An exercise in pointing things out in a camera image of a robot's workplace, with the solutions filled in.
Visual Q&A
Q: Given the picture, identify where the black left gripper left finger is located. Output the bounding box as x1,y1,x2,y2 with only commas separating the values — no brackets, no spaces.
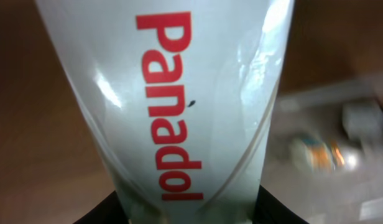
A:
74,191,129,224

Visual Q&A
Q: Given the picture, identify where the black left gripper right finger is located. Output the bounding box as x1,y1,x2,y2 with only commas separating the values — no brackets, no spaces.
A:
252,185,308,224

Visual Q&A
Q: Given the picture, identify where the white Panadol tube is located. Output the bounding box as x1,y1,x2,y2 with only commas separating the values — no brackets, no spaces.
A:
36,0,294,224

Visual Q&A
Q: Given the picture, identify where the clear plastic container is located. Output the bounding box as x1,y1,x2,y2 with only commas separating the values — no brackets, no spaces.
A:
262,75,383,223

